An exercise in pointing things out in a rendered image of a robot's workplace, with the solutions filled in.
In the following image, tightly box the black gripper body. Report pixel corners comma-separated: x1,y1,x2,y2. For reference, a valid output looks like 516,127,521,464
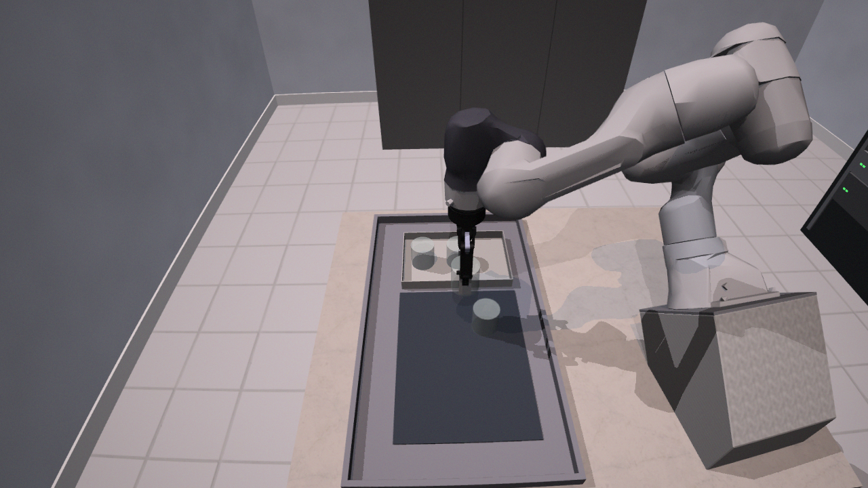
448,206,486,242

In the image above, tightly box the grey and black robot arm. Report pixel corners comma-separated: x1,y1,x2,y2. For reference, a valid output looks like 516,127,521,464
443,22,813,309

